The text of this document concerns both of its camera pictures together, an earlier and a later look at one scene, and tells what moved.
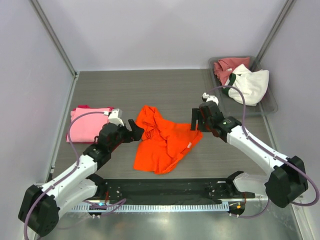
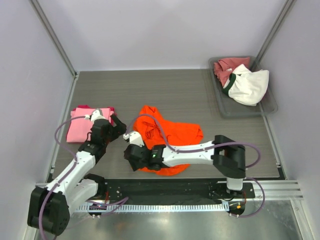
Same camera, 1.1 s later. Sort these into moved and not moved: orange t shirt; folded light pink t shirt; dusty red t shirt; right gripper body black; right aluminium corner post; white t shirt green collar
Moved: orange t shirt; right gripper body black
Not moved: right aluminium corner post; white t shirt green collar; dusty red t shirt; folded light pink t shirt
